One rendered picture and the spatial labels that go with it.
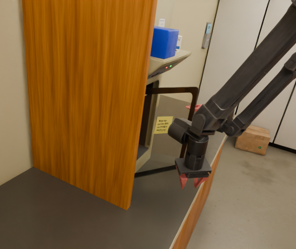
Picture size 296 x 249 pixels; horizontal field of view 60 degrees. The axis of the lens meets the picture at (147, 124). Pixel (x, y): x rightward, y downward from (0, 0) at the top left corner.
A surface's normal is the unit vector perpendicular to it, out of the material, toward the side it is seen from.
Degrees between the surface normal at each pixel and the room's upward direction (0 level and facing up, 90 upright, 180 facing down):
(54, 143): 90
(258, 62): 79
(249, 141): 90
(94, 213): 0
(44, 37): 90
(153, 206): 0
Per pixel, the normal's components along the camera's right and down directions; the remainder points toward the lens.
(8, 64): 0.89, 0.29
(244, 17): -0.43, 0.32
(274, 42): -0.67, 0.04
